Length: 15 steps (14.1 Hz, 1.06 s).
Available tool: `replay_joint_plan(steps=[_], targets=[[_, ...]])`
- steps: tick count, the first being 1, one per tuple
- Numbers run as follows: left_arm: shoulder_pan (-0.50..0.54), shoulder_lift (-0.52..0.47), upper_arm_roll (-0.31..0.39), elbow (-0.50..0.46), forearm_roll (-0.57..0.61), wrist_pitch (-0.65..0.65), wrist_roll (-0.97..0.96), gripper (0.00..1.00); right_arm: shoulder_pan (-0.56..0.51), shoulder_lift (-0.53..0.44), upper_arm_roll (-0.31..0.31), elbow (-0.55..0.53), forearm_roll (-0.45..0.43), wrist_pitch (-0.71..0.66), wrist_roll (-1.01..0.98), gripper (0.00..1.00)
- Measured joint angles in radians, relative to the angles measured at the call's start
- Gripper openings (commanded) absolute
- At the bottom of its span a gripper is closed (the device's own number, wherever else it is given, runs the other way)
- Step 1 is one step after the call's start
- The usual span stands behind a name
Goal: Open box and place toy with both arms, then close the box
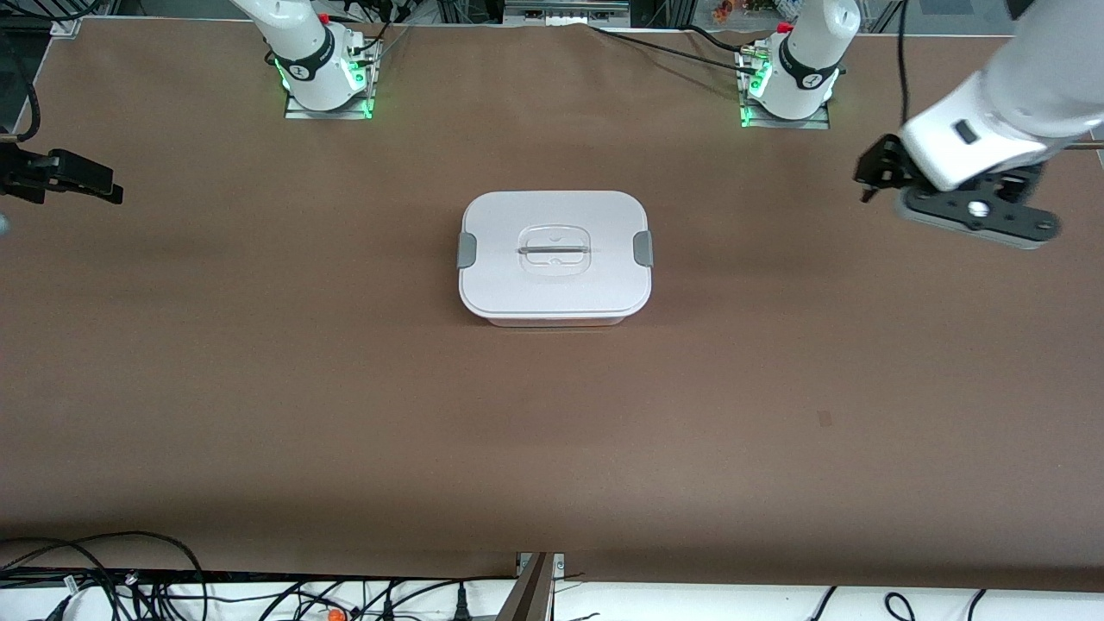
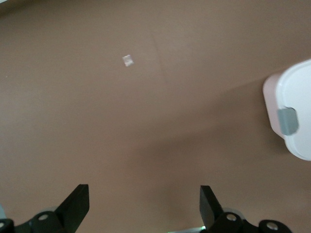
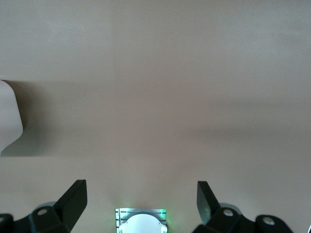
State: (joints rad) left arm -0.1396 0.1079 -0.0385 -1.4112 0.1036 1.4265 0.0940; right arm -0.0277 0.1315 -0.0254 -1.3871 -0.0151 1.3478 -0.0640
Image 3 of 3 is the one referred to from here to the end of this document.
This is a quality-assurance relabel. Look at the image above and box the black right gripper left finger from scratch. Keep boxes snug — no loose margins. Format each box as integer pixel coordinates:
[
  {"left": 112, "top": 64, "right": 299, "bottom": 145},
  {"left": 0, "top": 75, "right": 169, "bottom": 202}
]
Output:
[{"left": 0, "top": 179, "right": 88, "bottom": 233}]

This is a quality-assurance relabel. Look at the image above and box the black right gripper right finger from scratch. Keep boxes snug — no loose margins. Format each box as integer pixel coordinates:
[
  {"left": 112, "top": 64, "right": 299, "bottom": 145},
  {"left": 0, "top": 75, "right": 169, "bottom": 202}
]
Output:
[{"left": 192, "top": 181, "right": 296, "bottom": 233}]

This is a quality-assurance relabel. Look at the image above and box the white box lid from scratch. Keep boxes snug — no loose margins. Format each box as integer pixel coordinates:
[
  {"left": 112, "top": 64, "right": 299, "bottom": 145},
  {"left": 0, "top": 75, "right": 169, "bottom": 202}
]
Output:
[{"left": 0, "top": 80, "right": 24, "bottom": 156}]

